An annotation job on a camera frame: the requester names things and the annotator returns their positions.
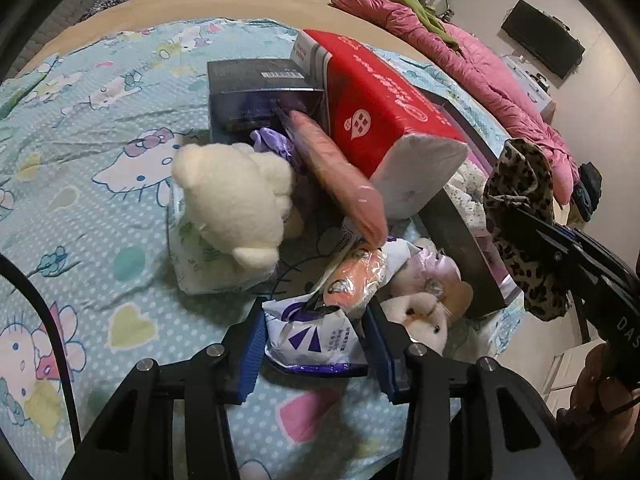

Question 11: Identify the white purple wipes packet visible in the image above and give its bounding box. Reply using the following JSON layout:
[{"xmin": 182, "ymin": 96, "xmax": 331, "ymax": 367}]
[{"xmin": 262, "ymin": 292, "xmax": 368, "ymax": 378}]

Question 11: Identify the pink towel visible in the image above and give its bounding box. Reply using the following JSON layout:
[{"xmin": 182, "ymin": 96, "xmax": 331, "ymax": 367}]
[{"xmin": 280, "ymin": 110, "xmax": 388, "ymax": 247}]

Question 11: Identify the small beige bear plush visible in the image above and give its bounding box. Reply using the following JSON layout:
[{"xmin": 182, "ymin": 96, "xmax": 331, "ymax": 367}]
[{"xmin": 380, "ymin": 237, "xmax": 474, "ymax": 356}]

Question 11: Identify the orange cartoon snack packet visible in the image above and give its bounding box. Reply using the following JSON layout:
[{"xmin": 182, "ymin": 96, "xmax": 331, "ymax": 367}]
[{"xmin": 322, "ymin": 242, "xmax": 387, "ymax": 320}]

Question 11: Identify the dark clothing pile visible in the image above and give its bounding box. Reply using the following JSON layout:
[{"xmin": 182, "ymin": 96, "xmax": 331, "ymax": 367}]
[{"xmin": 572, "ymin": 162, "xmax": 602, "ymax": 222}]

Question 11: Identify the light green tissue packet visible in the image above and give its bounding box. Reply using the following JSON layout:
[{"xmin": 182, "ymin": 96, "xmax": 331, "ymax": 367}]
[{"xmin": 167, "ymin": 184, "xmax": 276, "ymax": 296}]

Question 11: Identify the cream teddy bear plush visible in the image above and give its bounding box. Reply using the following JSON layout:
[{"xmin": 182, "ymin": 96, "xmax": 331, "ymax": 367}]
[{"xmin": 171, "ymin": 143, "xmax": 304, "ymax": 272}]

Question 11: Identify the dark framed pink tray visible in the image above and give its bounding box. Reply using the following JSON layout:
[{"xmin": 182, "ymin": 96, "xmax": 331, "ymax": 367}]
[{"xmin": 419, "ymin": 90, "xmax": 520, "ymax": 318}]

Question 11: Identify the white floral scrunchie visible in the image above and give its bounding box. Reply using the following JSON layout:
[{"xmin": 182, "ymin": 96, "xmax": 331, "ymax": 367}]
[{"xmin": 444, "ymin": 160, "xmax": 487, "ymax": 231}]

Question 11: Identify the white drawer cabinet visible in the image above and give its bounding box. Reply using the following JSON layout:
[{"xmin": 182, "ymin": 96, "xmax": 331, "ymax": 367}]
[{"xmin": 501, "ymin": 55, "xmax": 556, "ymax": 124}]

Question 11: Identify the red tissue pack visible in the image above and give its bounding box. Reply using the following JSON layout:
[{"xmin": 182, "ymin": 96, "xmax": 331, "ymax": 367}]
[{"xmin": 291, "ymin": 29, "xmax": 469, "ymax": 220}]

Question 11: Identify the purple fabric scrunchie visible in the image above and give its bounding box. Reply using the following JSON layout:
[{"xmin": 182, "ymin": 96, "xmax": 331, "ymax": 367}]
[{"xmin": 250, "ymin": 127, "xmax": 304, "ymax": 174}]

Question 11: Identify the pink quilted comforter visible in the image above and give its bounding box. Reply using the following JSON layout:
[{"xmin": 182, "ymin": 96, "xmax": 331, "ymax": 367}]
[{"xmin": 331, "ymin": 0, "xmax": 579, "ymax": 206}]

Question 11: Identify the dark navy box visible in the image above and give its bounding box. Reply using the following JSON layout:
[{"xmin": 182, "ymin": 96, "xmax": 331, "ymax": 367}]
[{"xmin": 206, "ymin": 58, "xmax": 324, "ymax": 144}]

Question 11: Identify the hello kitty blue sheet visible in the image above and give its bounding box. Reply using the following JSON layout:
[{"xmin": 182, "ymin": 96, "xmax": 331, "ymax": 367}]
[{"xmin": 0, "ymin": 16, "xmax": 526, "ymax": 480}]

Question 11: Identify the green cloth on comforter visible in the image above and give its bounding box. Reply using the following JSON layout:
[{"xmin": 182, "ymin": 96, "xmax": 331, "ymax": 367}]
[{"xmin": 390, "ymin": 0, "xmax": 460, "ymax": 52}]

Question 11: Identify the grey quilted sofa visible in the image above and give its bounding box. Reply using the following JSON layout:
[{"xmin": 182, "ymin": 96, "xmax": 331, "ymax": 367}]
[{"xmin": 1, "ymin": 0, "xmax": 98, "ymax": 79}]

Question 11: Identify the black wall television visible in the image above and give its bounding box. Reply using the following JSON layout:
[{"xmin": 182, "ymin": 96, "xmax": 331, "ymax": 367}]
[{"xmin": 501, "ymin": 0, "xmax": 585, "ymax": 79}]

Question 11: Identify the black cable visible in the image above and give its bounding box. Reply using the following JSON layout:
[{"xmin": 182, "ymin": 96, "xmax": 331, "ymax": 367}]
[{"xmin": 0, "ymin": 252, "xmax": 84, "ymax": 451}]

